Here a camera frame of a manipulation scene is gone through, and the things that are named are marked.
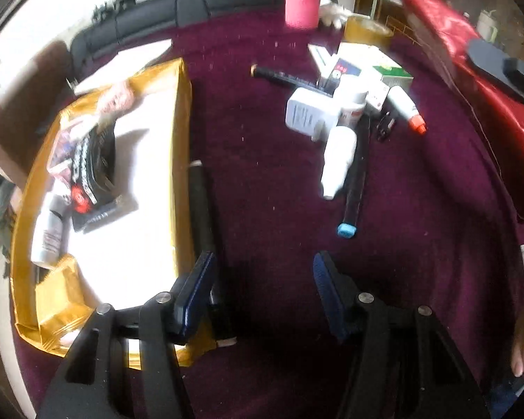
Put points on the black gadget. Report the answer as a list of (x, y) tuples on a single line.
[(113, 4)]

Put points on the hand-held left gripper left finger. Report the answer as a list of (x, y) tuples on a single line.
[(196, 288)]

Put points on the crumpled white tissues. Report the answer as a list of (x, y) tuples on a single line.
[(334, 11)]

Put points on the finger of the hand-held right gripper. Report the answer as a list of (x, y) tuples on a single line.
[(489, 59)]

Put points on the white bottle grey label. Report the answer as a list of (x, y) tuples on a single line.
[(48, 235)]

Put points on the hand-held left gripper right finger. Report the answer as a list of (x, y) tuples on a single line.
[(327, 288)]

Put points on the white paper sheet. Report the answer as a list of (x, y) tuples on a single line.
[(135, 52)]

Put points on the small white box red print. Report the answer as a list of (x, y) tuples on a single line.
[(377, 96)]

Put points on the gold cardboard box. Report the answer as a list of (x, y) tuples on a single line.
[(181, 139)]

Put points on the black long tube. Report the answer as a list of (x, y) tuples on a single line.
[(203, 209)]

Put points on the white box green stripe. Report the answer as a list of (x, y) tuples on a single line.
[(321, 56)]

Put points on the gold snack bag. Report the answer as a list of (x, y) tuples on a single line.
[(63, 297)]

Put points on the large white carton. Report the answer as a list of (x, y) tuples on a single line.
[(305, 111)]

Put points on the red glossy package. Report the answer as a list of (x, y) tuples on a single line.
[(506, 148)]

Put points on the brown tape roll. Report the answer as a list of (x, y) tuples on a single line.
[(362, 30)]

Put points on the black snack bag red crab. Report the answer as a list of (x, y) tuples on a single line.
[(87, 183)]

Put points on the black clip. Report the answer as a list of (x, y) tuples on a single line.
[(386, 128)]

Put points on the black sofa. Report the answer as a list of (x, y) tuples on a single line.
[(157, 13)]

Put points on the green and white box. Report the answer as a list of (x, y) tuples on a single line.
[(393, 76)]

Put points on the plain white bottle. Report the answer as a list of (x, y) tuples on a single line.
[(338, 161)]

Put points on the white jar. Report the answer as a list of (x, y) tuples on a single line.
[(351, 109)]

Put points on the clear pouch pink print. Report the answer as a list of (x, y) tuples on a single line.
[(113, 100)]

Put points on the black pen gold tip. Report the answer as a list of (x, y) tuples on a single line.
[(288, 79)]

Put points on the black pen blue end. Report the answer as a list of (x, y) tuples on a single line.
[(353, 183)]

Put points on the white tube orange cap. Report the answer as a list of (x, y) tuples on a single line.
[(401, 104)]

